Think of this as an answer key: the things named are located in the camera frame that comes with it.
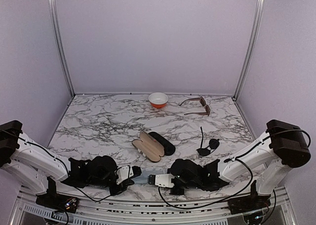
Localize aluminium frame post right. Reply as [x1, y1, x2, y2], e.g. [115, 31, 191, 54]
[233, 0, 265, 102]

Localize brown striped glasses case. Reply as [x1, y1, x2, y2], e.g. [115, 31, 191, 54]
[131, 131, 164, 162]

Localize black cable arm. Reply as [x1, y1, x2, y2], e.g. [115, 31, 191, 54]
[158, 129, 312, 209]
[0, 130, 119, 202]

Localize aluminium frame rail back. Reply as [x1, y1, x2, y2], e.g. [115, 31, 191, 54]
[73, 91, 235, 96]

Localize aluminium frame post left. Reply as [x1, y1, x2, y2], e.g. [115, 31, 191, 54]
[48, 0, 76, 99]

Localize black aviator sunglasses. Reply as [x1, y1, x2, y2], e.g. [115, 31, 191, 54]
[197, 127, 220, 157]

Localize black woven glasses case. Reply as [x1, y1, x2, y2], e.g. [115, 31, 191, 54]
[149, 131, 176, 156]

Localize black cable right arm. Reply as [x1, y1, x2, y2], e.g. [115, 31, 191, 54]
[158, 129, 312, 209]

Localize brown translucent sunglasses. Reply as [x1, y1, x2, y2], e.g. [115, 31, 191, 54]
[179, 96, 211, 116]

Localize aluminium frame post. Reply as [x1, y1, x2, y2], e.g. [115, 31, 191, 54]
[48, 0, 76, 99]
[233, 0, 265, 102]

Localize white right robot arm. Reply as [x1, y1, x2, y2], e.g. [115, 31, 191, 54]
[168, 119, 311, 209]

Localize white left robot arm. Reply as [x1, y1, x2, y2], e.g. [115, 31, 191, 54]
[0, 120, 135, 208]

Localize white bowl orange outside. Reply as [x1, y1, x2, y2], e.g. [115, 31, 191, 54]
[148, 92, 169, 109]

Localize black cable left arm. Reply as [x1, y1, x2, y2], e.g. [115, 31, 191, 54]
[0, 130, 119, 202]

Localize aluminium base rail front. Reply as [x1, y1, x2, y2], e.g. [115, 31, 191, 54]
[9, 187, 297, 225]

